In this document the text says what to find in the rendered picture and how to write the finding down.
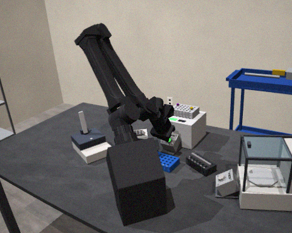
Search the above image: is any white block with round holes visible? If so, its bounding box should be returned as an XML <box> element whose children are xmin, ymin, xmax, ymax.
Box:
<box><xmin>134</xmin><ymin>129</ymin><xmax>148</xmax><ymax>139</ymax></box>
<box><xmin>160</xmin><ymin>104</ymin><xmax>206</xmax><ymax>155</ymax></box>

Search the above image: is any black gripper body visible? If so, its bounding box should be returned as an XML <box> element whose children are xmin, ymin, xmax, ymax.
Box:
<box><xmin>150</xmin><ymin>120</ymin><xmax>175</xmax><ymax>139</ymax></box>

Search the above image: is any blue tube rack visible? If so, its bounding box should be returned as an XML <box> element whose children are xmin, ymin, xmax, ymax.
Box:
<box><xmin>158</xmin><ymin>152</ymin><xmax>180</xmax><ymax>173</ymax></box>

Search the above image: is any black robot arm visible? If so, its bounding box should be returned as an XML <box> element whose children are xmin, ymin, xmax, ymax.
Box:
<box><xmin>74</xmin><ymin>23</ymin><xmax>175</xmax><ymax>145</ymax></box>

